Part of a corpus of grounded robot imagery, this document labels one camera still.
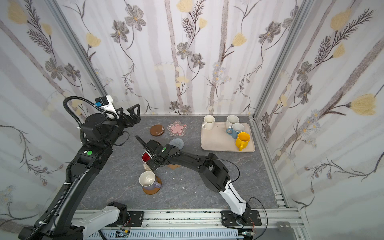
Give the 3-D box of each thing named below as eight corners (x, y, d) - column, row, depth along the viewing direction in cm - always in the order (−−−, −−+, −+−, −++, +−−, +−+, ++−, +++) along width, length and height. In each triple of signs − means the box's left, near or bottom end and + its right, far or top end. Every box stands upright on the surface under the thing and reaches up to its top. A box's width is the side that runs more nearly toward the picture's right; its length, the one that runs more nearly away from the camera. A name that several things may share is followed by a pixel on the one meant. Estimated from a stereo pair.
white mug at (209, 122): (201, 132, 112) (202, 123, 104) (201, 123, 117) (202, 115, 110) (214, 132, 112) (215, 123, 104) (213, 123, 117) (214, 115, 110)
